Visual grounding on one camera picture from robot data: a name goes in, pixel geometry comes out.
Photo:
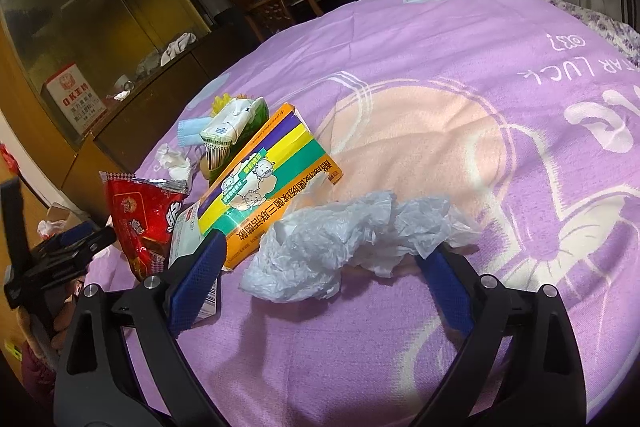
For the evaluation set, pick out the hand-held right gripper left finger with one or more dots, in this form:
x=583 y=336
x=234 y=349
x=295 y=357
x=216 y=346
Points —
x=197 y=279

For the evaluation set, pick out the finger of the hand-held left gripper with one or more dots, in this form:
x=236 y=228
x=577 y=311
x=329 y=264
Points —
x=80 y=241

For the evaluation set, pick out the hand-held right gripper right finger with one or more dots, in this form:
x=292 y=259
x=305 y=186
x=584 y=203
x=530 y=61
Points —
x=450 y=292

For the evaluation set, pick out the grey plastic bag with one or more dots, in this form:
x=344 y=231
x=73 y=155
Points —
x=320 y=247

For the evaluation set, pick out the blue face mask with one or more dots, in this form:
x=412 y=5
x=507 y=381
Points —
x=192 y=132

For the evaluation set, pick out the green drink carton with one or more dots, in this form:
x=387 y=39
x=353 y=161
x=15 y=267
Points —
x=230 y=127

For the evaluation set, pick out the person's left forearm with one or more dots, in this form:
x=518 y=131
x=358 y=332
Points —
x=37 y=374

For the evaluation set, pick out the person's left hand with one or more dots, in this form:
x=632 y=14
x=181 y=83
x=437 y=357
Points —
x=64 y=307

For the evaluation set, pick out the red snack bag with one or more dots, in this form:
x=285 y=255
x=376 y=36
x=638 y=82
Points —
x=137 y=222

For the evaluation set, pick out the red ornament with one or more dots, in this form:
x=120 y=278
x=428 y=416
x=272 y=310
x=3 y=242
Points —
x=7 y=157

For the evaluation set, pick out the orange striped cardboard box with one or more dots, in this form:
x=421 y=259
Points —
x=260 y=177

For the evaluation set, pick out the crumpled white tissue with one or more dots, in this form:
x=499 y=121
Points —
x=172 y=161

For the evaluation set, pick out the red and white sign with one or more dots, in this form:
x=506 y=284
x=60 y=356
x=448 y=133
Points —
x=72 y=102

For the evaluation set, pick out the purple printed blanket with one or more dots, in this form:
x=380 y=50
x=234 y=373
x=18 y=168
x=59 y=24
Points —
x=450 y=132

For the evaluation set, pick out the yellow foam fruit net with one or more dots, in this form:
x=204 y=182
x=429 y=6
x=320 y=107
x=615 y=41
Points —
x=225 y=103

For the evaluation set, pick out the wooden cabinet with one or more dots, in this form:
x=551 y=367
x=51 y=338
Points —
x=75 y=32

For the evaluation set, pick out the white cloth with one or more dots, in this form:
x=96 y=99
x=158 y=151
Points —
x=177 y=48

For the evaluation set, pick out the floral quilt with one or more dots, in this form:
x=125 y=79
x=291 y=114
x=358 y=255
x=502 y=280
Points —
x=605 y=24

